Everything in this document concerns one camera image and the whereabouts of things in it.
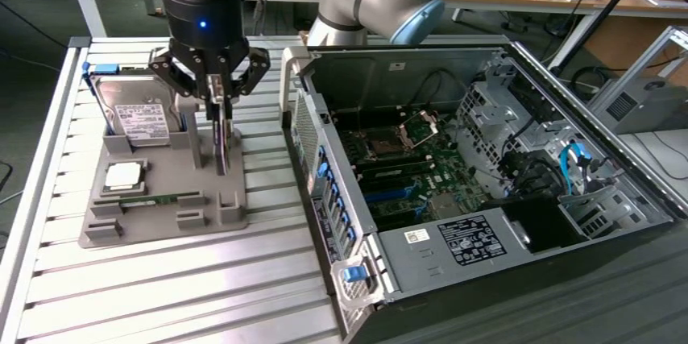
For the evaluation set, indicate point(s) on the CPU socket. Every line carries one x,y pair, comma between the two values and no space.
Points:
384,144

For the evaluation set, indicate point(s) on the silver CPU chip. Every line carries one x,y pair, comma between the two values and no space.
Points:
123,176

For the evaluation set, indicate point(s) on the green RAM stick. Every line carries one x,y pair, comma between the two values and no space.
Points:
151,200

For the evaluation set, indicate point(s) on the installed RAM stick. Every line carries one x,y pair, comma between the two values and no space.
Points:
390,173

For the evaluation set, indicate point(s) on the grey chipset heatsink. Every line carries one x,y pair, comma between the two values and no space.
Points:
447,205

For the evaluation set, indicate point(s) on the hard disk in blue caddy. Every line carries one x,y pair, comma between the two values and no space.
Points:
135,98

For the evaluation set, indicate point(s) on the perforated metal drive cage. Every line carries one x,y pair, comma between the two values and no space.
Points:
486,112

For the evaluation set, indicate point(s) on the grey parts rack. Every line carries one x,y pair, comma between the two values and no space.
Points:
162,223

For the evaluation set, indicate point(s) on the grey computer tower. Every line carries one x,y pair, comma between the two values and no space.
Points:
644,106

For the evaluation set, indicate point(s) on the green motherboard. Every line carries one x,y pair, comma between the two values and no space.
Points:
456,183

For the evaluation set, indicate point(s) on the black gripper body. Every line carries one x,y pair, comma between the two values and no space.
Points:
204,21

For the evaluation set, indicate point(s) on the grey power supply unit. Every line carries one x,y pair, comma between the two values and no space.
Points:
424,263

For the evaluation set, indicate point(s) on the open black PC case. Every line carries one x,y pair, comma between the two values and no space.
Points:
538,312

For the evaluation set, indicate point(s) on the graphics card with black fan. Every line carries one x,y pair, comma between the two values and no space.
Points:
223,146

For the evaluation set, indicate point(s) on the aluminium profile frame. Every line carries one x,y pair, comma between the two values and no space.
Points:
664,40

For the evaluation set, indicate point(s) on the grey metal disk bay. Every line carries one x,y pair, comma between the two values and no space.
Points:
596,215

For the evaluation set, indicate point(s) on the blue case latch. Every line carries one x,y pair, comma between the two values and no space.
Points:
354,273

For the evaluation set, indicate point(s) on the black tripod pole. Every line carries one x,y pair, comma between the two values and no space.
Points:
607,13

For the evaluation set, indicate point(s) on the metal socket cover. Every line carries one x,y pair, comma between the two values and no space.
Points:
434,124

